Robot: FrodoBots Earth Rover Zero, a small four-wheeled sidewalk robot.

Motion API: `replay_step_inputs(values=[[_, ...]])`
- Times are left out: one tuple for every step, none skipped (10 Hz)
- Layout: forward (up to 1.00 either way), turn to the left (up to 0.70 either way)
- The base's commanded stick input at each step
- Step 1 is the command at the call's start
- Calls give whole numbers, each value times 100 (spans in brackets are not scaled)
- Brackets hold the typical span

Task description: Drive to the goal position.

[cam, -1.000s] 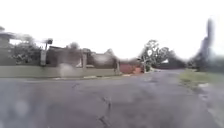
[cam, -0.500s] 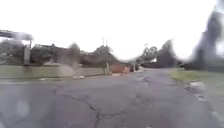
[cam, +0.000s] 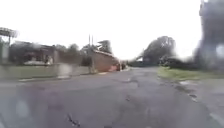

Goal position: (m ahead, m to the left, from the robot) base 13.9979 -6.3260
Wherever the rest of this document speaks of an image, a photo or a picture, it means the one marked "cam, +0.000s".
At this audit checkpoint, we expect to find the low grey wall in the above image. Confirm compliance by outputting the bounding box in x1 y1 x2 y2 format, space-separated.
0 63 92 80

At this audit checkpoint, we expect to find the large dark tree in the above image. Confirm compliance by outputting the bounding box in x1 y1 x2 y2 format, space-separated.
193 0 224 72

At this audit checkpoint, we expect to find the canopy structure on pole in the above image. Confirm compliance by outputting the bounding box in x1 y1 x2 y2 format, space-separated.
0 27 18 65

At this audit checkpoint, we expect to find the dark hedge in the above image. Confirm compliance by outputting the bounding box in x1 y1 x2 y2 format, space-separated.
159 55 198 70

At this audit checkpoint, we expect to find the round distant tree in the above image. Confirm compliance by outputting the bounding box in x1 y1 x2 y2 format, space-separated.
142 35 177 66

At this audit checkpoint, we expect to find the grass verge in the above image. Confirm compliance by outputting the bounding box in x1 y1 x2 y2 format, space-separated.
157 66 224 82

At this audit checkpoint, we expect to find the grey asphalt road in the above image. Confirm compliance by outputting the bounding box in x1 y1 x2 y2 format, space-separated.
0 66 224 128

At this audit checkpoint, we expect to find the red brick building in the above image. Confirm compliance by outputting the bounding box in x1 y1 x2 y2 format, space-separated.
87 40 122 74

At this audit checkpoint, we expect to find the dark low building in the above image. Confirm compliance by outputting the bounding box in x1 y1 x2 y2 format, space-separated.
9 40 60 66

